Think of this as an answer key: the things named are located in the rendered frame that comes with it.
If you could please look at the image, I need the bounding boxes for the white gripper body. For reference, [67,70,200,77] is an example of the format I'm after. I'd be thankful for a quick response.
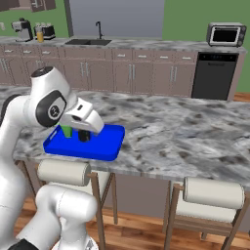
[82,108,105,135]

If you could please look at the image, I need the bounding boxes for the black mug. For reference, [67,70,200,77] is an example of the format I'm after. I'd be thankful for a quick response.
[77,129,92,144]

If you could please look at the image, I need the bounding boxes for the blue tray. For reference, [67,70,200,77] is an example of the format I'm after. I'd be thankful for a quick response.
[42,123,127,162]

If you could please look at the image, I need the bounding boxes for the green cup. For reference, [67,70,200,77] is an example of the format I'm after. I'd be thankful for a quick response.
[61,124,75,139]

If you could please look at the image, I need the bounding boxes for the wooden stool with cream cushion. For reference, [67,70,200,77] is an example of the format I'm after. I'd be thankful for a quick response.
[162,176,250,250]
[15,158,119,250]

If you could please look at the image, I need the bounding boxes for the brown base cupboards run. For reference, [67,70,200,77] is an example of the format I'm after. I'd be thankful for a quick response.
[0,43,200,99]

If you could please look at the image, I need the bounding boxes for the dark sink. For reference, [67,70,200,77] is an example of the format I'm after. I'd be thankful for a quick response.
[64,38,113,47]

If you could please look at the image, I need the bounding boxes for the black tap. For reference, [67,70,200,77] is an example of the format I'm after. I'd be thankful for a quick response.
[95,21,104,40]

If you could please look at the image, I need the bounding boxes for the black toaster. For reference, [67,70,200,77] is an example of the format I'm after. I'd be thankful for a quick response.
[33,21,57,41]

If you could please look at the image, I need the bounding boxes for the orange juice bottle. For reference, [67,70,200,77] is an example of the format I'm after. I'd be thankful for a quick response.
[35,26,45,44]

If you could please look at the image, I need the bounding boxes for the grey window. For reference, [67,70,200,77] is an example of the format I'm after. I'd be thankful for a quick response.
[63,0,166,40]

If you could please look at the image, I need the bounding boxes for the black coffee machine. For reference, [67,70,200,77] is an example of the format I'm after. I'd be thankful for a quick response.
[11,17,35,43]

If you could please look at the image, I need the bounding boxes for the black dishwasher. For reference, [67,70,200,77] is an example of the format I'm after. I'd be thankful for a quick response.
[190,51,240,102]

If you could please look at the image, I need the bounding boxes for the silver toaster oven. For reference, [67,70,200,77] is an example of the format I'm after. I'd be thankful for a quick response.
[205,21,248,48]

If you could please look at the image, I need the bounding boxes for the brown wall cupboards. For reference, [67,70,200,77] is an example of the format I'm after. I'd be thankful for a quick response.
[0,0,58,14]

